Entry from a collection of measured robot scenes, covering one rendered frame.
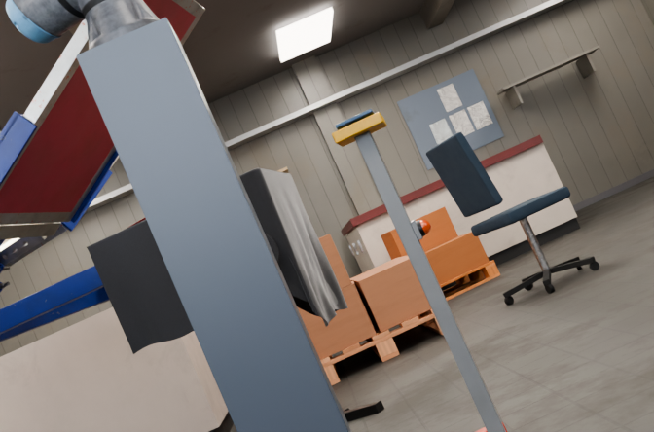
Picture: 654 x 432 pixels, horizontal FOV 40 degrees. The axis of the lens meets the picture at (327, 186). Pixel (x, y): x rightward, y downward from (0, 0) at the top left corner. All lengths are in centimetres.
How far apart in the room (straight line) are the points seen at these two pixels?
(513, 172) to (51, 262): 560
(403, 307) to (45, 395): 207
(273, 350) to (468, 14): 986
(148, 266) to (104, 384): 277
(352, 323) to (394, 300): 29
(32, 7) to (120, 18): 21
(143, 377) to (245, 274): 337
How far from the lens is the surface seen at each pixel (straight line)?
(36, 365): 509
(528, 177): 848
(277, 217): 219
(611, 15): 1174
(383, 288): 537
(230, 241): 162
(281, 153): 1079
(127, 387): 498
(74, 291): 257
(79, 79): 237
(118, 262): 230
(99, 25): 175
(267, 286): 161
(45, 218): 274
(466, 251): 732
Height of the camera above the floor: 67
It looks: 4 degrees up
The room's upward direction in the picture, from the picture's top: 24 degrees counter-clockwise
